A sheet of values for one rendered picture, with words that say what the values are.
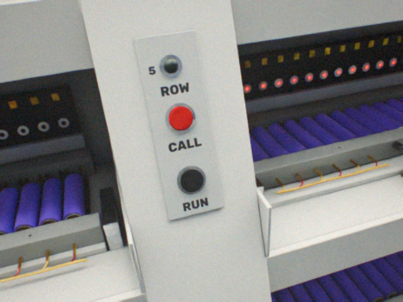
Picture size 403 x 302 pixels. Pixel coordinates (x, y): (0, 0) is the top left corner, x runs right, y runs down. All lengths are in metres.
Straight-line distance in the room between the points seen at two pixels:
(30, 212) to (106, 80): 0.16
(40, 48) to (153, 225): 0.14
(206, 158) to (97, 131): 0.22
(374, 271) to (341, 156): 0.20
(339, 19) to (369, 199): 0.16
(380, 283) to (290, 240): 0.24
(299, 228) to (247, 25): 0.17
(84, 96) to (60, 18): 0.20
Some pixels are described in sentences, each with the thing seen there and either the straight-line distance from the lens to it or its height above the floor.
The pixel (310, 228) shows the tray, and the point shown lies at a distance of 0.32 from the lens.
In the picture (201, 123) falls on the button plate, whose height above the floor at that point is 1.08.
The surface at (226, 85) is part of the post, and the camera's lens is 0.25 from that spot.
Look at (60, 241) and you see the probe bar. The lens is 0.31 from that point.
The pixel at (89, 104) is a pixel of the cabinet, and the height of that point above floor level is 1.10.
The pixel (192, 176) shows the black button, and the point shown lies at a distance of 0.24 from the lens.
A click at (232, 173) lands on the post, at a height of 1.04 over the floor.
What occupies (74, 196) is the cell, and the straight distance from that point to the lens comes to 0.35.
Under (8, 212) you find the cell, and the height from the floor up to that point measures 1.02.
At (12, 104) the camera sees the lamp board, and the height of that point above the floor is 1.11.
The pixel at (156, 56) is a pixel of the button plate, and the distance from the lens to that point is 0.24.
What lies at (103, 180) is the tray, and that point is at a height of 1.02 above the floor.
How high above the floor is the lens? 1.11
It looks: 13 degrees down
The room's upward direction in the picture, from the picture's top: 10 degrees counter-clockwise
